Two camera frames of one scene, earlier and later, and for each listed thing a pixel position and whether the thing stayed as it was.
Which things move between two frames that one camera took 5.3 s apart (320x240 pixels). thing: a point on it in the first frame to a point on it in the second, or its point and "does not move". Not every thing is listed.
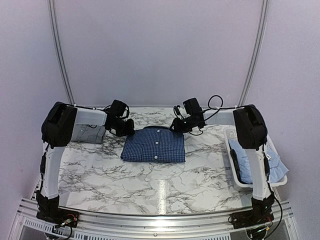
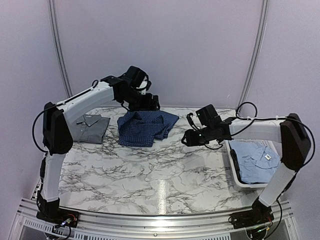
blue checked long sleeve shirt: (156, 144) to (141, 128)
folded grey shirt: (85, 133) does not move
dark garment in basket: (236, 162) does not move
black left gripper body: (122, 129) to (142, 105)
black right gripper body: (185, 127) to (200, 140)
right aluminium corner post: (256, 52) does not move
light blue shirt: (276, 168) does not move
